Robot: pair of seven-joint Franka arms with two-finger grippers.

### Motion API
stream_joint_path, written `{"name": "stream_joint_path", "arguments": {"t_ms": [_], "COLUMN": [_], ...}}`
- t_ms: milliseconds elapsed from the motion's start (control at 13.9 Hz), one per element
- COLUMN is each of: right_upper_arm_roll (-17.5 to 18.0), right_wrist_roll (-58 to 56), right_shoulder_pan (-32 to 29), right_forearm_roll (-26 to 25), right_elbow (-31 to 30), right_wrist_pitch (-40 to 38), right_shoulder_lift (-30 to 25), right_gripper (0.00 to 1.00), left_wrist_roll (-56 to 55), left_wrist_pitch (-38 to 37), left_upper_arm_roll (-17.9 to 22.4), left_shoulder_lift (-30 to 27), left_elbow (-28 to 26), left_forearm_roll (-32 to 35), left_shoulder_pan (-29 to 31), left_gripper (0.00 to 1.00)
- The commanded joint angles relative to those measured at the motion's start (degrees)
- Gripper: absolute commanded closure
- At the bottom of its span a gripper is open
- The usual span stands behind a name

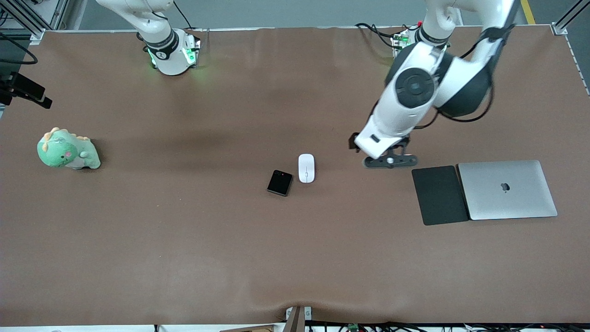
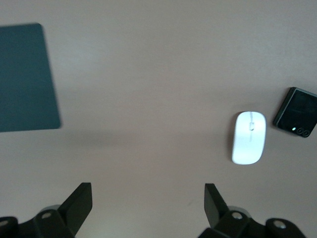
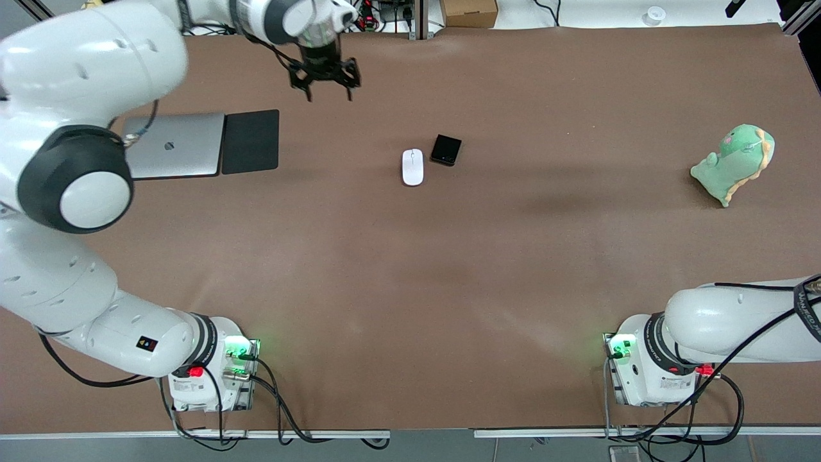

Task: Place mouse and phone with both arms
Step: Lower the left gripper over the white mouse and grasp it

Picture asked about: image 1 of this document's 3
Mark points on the black square phone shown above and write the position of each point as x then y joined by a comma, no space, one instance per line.
280,183

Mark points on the brown table cover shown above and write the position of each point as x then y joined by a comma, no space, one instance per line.
230,253

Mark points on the green-lit left base box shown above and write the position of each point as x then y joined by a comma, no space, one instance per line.
400,41

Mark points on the black mouse pad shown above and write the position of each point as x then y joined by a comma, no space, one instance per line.
438,196

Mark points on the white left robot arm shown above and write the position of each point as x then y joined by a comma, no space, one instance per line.
387,120

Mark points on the green-lit right base box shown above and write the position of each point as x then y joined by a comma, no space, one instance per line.
190,53

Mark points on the silver closed laptop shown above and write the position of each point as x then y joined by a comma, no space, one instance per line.
507,203

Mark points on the green dinosaur plush toy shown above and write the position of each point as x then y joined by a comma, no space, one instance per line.
62,154

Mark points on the green-lit base box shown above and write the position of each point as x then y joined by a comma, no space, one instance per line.
400,41
190,53

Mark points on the grey metal table bracket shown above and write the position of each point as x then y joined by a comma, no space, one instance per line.
295,320

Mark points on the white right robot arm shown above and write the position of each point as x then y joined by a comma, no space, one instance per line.
161,60

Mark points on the aluminium frame profiles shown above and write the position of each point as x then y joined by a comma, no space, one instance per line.
57,14

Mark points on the aluminium frame post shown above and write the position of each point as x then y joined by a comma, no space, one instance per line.
571,14

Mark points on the white computer mouse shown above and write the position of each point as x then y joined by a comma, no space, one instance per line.
306,168

